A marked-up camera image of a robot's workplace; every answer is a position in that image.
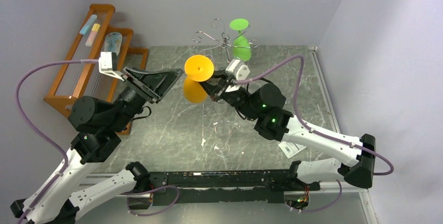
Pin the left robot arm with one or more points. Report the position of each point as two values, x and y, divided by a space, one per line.
98 123

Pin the blue blister pack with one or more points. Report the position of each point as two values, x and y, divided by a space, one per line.
113 42

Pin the orange wooden display shelf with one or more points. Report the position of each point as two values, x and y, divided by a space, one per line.
76 80

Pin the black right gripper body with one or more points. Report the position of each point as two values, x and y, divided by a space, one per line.
223 89

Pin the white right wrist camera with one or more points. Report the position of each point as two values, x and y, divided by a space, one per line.
237 69

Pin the clear stemmed wine glass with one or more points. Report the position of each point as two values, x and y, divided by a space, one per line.
220 107

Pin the chrome wine glass rack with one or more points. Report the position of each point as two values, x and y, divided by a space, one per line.
224 43

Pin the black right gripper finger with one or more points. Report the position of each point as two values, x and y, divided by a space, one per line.
215 87
219 74

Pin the orange plastic wine glass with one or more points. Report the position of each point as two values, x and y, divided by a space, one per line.
198 68

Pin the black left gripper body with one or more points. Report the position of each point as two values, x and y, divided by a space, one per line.
145 90

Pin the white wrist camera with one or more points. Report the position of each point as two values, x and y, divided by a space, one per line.
237 69
108 65

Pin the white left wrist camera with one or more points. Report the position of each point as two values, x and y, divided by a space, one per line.
108 65

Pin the green plastic wine glass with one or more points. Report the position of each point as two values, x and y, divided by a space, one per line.
241 47

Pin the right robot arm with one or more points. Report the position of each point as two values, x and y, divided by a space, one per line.
350 158

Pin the pastel toothbrush package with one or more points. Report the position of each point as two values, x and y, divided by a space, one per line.
92 27

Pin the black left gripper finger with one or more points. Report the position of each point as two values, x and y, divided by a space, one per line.
142 75
164 81

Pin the white printed package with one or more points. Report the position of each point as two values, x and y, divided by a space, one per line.
290 149

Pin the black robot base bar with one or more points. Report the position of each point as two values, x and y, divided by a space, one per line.
220 186

